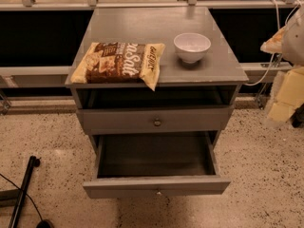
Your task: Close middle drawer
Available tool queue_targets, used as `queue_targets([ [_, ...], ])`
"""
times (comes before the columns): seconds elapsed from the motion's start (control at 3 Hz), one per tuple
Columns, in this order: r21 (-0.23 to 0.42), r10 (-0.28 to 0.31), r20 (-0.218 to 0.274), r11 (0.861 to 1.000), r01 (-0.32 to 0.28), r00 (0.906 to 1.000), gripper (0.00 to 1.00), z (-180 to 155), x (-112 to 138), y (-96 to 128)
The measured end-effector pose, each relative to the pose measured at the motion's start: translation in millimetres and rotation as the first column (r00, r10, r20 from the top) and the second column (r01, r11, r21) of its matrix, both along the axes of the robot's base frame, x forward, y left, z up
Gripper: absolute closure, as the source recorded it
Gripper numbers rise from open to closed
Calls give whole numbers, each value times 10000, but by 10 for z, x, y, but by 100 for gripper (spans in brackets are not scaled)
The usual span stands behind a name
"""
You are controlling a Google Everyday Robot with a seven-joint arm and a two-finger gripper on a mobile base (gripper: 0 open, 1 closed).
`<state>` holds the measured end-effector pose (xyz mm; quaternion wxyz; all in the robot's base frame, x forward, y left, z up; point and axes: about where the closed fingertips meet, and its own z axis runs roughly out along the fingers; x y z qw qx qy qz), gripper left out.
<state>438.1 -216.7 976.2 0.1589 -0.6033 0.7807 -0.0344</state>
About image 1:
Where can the grey drawer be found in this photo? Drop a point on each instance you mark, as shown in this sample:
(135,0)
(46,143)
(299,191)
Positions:
(164,164)
(153,120)

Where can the metal railing frame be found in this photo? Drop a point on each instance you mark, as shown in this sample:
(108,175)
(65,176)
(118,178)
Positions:
(142,4)

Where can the brown yellow snack bag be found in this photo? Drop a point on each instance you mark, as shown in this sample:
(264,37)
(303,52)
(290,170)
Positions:
(120,63)

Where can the white ceramic bowl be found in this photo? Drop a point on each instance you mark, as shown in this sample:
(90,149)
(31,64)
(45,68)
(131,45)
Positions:
(191,47)

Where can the black metal stand leg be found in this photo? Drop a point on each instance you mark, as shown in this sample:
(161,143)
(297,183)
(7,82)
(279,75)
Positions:
(16,197)

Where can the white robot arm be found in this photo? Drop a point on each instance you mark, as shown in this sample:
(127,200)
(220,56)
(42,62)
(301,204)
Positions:
(288,88)

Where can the grey wooden drawer cabinet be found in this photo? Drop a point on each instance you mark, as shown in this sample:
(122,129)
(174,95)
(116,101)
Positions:
(213,81)

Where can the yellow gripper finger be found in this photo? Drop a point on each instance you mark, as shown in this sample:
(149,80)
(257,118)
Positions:
(274,44)

